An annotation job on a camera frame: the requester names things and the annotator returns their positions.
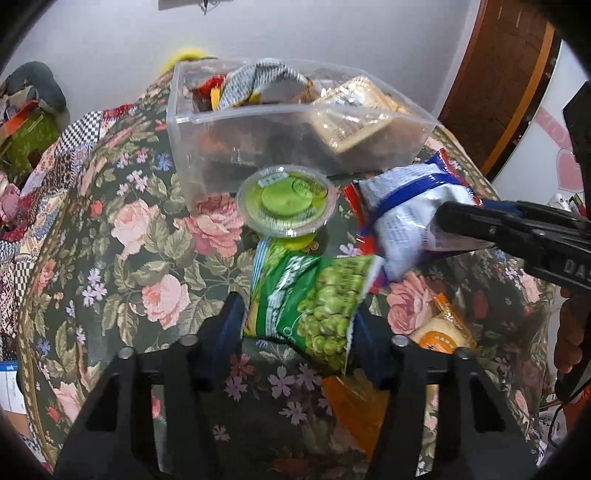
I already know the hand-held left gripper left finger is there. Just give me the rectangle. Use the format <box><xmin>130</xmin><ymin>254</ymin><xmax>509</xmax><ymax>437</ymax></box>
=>
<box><xmin>53</xmin><ymin>292</ymin><xmax>245</xmax><ymax>480</ymax></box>

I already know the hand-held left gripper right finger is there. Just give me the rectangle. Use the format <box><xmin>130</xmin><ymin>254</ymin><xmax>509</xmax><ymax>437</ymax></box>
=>
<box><xmin>348</xmin><ymin>305</ymin><xmax>539</xmax><ymax>480</ymax></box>

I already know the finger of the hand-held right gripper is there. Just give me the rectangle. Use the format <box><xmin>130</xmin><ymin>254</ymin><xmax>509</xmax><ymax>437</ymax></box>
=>
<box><xmin>485</xmin><ymin>199</ymin><xmax>583</xmax><ymax>228</ymax></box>
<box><xmin>436</xmin><ymin>200</ymin><xmax>555</xmax><ymax>252</ymax></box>

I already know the blue white snack packet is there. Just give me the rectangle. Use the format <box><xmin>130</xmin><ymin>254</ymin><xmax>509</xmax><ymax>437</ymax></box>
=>
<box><xmin>344</xmin><ymin>150</ymin><xmax>483</xmax><ymax>283</ymax></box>

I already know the green pea snack packet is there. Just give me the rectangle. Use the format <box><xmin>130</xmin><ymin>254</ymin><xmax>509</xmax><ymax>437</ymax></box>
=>
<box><xmin>242</xmin><ymin>235</ymin><xmax>386</xmax><ymax>376</ymax></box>

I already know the brown biscuit pack with barcode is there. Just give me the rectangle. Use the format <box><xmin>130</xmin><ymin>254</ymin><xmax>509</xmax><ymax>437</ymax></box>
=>
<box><xmin>307</xmin><ymin>76</ymin><xmax>413</xmax><ymax>154</ymax></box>

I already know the clear plastic container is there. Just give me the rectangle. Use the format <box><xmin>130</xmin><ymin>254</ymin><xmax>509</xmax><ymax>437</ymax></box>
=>
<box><xmin>167</xmin><ymin>58</ymin><xmax>441</xmax><ymax>208</ymax></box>

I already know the red snack packet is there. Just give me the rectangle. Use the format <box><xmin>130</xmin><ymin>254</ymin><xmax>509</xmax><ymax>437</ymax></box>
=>
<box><xmin>187</xmin><ymin>74</ymin><xmax>227</xmax><ymax>112</ymax></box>

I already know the white grey snack packet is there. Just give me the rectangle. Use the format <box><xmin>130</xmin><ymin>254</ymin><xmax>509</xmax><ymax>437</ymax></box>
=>
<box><xmin>215</xmin><ymin>60</ymin><xmax>319</xmax><ymax>112</ymax></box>

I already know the person's right hand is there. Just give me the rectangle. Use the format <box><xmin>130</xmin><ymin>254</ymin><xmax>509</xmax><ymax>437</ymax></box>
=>
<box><xmin>553</xmin><ymin>285</ymin><xmax>591</xmax><ymax>402</ymax></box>

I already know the orange snack packet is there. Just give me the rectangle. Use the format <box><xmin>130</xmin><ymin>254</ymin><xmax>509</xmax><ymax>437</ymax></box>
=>
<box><xmin>321</xmin><ymin>374</ymin><xmax>394</xmax><ymax>459</ymax></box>

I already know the white door with stickers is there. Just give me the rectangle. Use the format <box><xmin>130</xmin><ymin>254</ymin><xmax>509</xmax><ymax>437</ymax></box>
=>
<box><xmin>492</xmin><ymin>39</ymin><xmax>591</xmax><ymax>223</ymax></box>

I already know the orange cake packet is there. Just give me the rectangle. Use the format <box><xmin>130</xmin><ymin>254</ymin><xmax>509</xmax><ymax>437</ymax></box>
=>
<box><xmin>409</xmin><ymin>293</ymin><xmax>479</xmax><ymax>354</ymax></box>

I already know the wooden wardrobe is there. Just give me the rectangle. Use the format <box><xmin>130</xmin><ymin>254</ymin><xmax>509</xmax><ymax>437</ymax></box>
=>
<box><xmin>438</xmin><ymin>0</ymin><xmax>562</xmax><ymax>179</ymax></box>

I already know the floral blanket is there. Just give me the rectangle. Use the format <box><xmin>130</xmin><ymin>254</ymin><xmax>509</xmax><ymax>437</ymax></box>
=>
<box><xmin>18</xmin><ymin>55</ymin><xmax>560</xmax><ymax>480</ymax></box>

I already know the green jelly cup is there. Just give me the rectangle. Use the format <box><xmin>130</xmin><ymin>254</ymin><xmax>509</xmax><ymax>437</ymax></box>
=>
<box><xmin>236</xmin><ymin>165</ymin><xmax>337</xmax><ymax>238</ymax></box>

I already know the white cardboard box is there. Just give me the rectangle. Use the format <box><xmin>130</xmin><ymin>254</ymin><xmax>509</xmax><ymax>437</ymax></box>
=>
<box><xmin>0</xmin><ymin>362</ymin><xmax>29</xmax><ymax>417</ymax></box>

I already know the patchwork quilt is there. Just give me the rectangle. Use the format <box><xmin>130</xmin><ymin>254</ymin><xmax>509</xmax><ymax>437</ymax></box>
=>
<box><xmin>0</xmin><ymin>104</ymin><xmax>136</xmax><ymax>334</ymax></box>

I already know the pink toy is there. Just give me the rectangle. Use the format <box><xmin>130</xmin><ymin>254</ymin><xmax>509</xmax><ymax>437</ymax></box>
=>
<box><xmin>0</xmin><ymin>182</ymin><xmax>24</xmax><ymax>227</ymax></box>

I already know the green bag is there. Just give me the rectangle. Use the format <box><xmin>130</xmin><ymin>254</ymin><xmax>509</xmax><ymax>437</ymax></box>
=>
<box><xmin>0</xmin><ymin>111</ymin><xmax>64</xmax><ymax>174</ymax></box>

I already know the yellow foam tube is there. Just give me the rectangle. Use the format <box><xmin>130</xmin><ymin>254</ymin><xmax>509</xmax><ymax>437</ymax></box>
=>
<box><xmin>161</xmin><ymin>46</ymin><xmax>219</xmax><ymax>75</ymax></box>

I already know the orange cardboard box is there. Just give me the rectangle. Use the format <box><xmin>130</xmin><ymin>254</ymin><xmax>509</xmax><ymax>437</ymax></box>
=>
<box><xmin>4</xmin><ymin>104</ymin><xmax>38</xmax><ymax>136</ymax></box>

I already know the grey plush pillow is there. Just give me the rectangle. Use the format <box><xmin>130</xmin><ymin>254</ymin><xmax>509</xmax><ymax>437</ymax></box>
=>
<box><xmin>4</xmin><ymin>61</ymin><xmax>69</xmax><ymax>114</ymax></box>

